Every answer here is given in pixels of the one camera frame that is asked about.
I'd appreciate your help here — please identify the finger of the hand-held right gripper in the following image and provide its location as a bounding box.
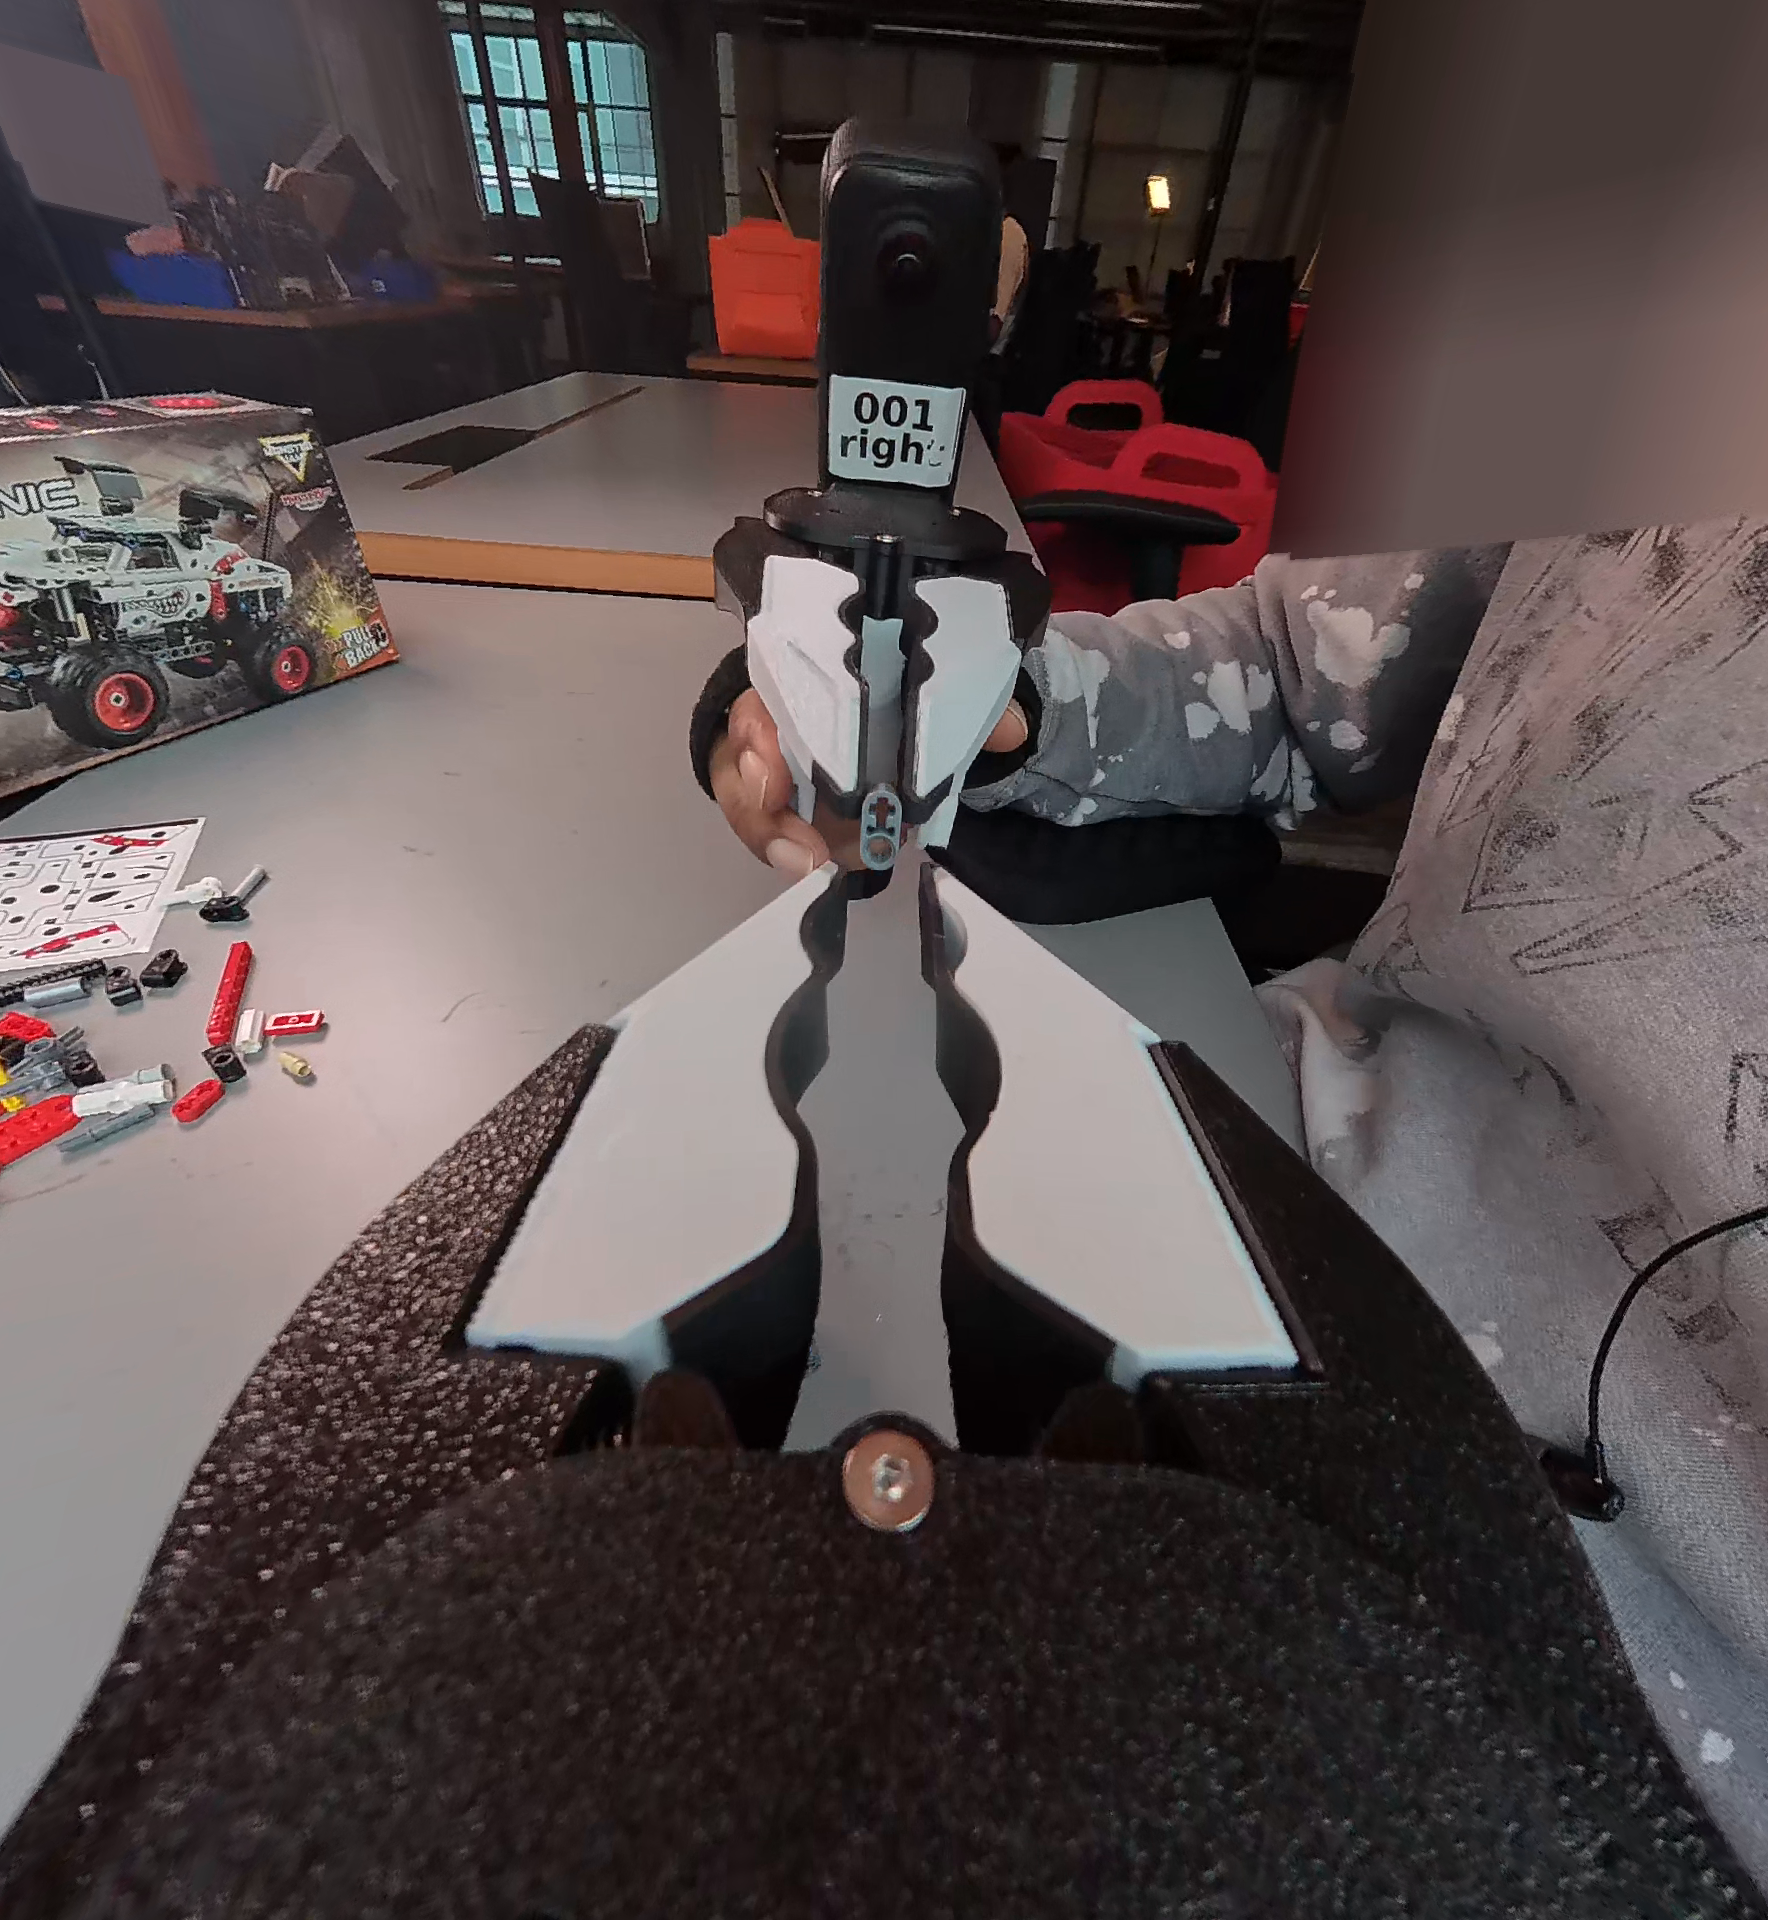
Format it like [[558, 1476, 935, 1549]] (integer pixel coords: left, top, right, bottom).
[[744, 556, 888, 841], [884, 576, 1029, 851]]

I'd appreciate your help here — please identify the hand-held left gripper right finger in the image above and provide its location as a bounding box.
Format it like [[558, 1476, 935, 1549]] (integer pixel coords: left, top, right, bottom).
[[916, 859, 1305, 1382]]

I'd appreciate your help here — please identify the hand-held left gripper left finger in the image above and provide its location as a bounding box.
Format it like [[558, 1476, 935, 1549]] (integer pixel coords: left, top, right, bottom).
[[463, 863, 840, 1377]]

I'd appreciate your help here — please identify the person's right forearm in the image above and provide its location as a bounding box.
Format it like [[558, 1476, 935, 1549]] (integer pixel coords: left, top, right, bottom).
[[956, 538, 1518, 829]]

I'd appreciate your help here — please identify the grey desk with wooden edge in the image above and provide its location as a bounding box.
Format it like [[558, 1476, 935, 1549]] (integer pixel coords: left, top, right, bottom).
[[326, 370, 1038, 604]]

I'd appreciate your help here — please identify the person's right hand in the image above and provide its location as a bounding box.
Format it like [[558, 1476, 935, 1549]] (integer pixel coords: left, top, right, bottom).
[[708, 683, 1033, 882]]

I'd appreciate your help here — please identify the orange seat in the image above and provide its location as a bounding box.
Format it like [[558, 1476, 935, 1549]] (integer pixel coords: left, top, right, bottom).
[[708, 218, 823, 363]]

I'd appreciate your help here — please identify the red plastic chair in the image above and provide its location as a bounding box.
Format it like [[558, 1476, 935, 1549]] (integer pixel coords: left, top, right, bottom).
[[998, 379, 1175, 504], [1108, 426, 1280, 595]]

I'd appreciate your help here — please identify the black office chair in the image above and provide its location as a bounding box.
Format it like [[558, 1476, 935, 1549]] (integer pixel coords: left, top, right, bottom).
[[1029, 492, 1247, 605]]

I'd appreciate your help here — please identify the window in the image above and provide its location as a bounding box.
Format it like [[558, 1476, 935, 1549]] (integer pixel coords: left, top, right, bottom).
[[441, 0, 663, 224]]

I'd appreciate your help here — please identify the person's grey patterned sweatshirt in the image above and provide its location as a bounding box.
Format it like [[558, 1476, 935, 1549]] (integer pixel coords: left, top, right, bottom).
[[1256, 506, 1768, 1920]]

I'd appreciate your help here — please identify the pile of mixed toy bricks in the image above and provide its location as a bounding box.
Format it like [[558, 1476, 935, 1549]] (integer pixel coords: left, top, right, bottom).
[[0, 997, 91, 1279]]

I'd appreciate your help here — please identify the white sticker sheet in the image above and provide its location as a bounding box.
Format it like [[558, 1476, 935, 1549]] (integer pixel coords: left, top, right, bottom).
[[0, 815, 210, 985]]

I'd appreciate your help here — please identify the toy truck box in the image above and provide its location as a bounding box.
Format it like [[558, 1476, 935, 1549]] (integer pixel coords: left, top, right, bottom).
[[0, 395, 378, 822]]

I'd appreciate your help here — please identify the blue storage crate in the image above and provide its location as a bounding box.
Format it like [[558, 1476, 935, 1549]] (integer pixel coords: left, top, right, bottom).
[[103, 246, 248, 314]]

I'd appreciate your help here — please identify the grey board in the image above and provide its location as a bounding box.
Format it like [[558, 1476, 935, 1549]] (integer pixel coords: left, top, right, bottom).
[[0, 36, 174, 228]]

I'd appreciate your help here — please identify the black cord with toggle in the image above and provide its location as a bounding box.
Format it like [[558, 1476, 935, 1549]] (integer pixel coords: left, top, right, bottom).
[[1535, 1182, 1768, 1523]]

